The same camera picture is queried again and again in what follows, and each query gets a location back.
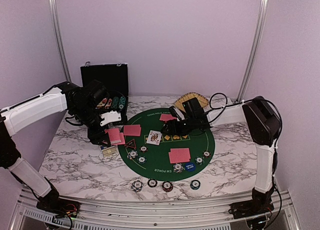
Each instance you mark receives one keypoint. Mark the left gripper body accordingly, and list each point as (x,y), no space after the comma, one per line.
(85,114)

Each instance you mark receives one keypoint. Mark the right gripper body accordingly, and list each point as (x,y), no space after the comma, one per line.
(183,129)

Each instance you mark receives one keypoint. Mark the dealt card seat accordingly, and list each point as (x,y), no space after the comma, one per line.
(163,117)
(127,130)

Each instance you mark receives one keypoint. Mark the placed hundred chip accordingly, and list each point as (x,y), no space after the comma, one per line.
(206,154)
(143,149)

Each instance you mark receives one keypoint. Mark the placed fifty chip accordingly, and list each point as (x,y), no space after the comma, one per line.
(141,160)
(199,160)

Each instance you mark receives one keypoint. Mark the blue small blind button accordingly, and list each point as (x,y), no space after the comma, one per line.
(190,167)

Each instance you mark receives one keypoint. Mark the red-backed playing card deck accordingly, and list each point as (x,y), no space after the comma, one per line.
(115,136)

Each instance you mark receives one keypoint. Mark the placed ten chips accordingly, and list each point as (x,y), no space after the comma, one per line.
(178,168)
(132,154)

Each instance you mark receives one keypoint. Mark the triangular all-in button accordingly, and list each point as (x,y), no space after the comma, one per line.
(131,144)

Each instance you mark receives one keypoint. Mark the green fifty chip stack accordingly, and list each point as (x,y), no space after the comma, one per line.
(195,184)

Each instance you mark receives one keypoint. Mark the hundred chip front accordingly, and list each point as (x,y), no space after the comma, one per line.
(152,183)

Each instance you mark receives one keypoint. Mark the blue ten chip stack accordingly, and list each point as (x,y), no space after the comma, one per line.
(137,186)

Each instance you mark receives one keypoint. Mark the dealt card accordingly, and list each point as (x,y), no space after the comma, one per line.
(176,157)

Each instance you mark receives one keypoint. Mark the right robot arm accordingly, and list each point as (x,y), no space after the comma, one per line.
(264,123)

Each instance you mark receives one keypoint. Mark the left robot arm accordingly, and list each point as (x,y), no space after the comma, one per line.
(21,115)

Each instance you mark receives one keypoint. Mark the woven bamboo tray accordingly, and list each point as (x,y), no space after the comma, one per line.
(204,102)

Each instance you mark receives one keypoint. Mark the card deck in case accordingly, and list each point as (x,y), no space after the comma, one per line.
(105,103)

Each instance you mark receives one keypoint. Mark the green chip row in case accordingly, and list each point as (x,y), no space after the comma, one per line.
(115,103)

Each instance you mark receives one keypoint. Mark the teal chip row in case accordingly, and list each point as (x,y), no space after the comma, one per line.
(122,103)

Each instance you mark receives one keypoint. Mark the black poker chip case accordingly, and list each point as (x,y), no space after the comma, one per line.
(115,78)

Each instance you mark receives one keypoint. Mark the blue gold card box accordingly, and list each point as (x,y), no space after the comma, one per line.
(108,151)

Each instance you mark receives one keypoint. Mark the round green poker mat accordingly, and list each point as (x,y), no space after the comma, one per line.
(158,164)

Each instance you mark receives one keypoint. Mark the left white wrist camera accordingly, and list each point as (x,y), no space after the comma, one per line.
(109,117)

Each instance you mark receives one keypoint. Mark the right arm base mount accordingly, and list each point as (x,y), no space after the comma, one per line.
(247,209)

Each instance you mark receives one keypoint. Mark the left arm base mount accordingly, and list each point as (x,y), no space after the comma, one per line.
(61,207)

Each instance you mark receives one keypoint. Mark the left aluminium frame post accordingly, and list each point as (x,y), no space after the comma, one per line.
(59,39)

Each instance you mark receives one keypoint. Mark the aluminium frame post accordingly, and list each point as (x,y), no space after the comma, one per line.
(59,39)
(261,19)

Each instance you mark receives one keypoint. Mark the front aluminium rail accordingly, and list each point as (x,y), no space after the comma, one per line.
(202,214)

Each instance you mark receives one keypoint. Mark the right aluminium frame post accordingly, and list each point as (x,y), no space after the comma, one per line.
(261,19)

